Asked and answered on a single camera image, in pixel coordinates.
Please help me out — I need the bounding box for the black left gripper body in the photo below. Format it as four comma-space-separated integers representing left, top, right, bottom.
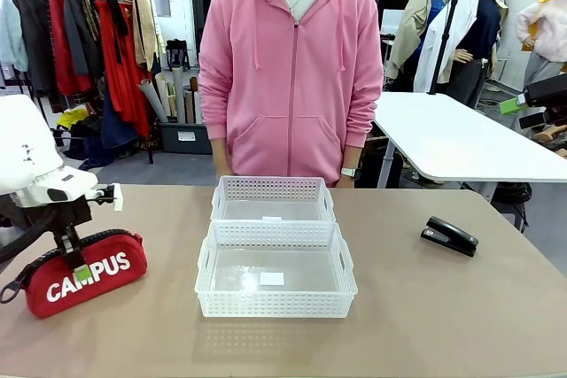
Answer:
17, 194, 95, 240

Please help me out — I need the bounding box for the red CAMPUS pencil case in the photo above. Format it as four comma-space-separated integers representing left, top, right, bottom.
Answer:
0, 228, 149, 320

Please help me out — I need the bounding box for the person's left forearm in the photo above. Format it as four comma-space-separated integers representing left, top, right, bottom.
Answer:
339, 81, 384, 171

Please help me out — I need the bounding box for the person's right forearm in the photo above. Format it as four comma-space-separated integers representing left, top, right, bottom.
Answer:
198, 81, 232, 154

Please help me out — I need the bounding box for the person's right hand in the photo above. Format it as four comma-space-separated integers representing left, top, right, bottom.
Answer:
211, 150, 232, 178

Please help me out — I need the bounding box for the beige mannequin hand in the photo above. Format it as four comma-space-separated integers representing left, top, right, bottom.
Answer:
532, 124, 567, 145

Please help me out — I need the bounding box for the pink fuzzy sweater mannequin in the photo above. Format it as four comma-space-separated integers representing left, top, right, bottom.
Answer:
515, 0, 567, 87

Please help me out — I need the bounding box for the white table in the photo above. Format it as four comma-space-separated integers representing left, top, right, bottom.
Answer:
370, 91, 567, 191

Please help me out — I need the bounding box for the navy dressed mannequin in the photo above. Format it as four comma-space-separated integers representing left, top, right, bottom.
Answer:
454, 0, 504, 110

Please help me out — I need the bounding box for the navy blue cloth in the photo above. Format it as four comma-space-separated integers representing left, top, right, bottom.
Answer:
77, 85, 139, 172

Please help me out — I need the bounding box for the yellow bag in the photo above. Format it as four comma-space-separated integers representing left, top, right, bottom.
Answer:
56, 107, 89, 130

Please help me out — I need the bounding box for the white lab coat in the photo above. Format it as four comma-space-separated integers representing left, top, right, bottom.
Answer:
413, 0, 483, 95

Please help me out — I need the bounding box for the black tripod pole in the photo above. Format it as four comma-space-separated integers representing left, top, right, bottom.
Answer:
426, 0, 462, 96

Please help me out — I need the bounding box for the long red dress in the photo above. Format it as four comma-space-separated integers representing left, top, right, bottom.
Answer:
94, 0, 155, 139

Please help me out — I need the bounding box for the grey storage bin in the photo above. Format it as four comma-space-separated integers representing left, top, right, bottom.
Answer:
158, 120, 213, 156

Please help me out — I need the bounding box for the black stapler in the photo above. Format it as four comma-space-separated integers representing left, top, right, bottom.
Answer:
419, 215, 480, 258

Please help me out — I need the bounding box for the grey paper roll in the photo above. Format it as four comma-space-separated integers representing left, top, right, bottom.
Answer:
136, 78, 170, 124

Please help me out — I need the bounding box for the beige trench coat mannequin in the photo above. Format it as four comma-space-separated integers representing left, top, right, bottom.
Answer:
384, 0, 449, 83

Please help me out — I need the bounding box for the red jacket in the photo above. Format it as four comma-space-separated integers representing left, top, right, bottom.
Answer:
47, 0, 92, 96

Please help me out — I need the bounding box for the white chair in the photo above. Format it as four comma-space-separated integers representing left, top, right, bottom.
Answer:
379, 8, 407, 39

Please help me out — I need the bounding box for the dark grey coat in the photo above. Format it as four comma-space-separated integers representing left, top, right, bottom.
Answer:
15, 0, 58, 98

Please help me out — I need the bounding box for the charcoal jacket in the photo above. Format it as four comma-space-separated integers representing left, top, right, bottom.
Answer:
63, 0, 106, 79

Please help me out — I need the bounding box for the black scarf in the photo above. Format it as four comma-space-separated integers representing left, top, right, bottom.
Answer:
104, 0, 130, 66

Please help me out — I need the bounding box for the light blue coat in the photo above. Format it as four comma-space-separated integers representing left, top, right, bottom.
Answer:
0, 0, 29, 74

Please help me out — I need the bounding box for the white basket sticker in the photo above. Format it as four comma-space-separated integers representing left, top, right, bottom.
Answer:
258, 271, 286, 287

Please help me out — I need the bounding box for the beige garment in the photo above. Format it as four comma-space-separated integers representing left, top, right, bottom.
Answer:
129, 0, 163, 73

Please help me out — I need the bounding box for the white perforated plastic basket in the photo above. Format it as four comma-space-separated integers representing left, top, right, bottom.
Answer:
209, 174, 338, 223
193, 220, 359, 320

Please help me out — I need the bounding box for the person in pink hoodie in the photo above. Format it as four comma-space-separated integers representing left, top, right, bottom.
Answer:
197, 0, 384, 189

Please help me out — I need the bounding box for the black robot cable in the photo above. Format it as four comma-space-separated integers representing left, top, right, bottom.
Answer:
0, 205, 62, 266

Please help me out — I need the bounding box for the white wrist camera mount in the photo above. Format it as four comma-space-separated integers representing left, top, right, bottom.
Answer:
86, 182, 124, 212

